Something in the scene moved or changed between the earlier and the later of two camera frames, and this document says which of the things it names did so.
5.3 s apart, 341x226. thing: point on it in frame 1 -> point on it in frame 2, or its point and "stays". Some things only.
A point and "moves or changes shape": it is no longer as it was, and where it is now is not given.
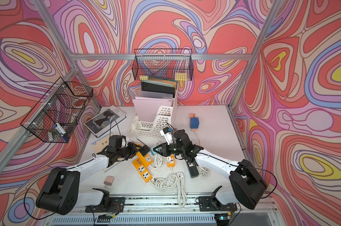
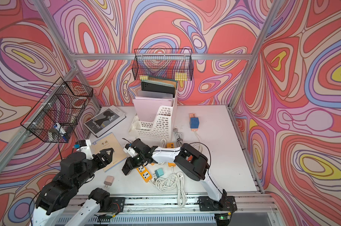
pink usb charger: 109,181 stays
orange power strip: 144,171 stays
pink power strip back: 192,115 stays
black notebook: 155,86 stays
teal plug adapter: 153,152 moves or changes shape
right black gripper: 165,149 -> 132,165
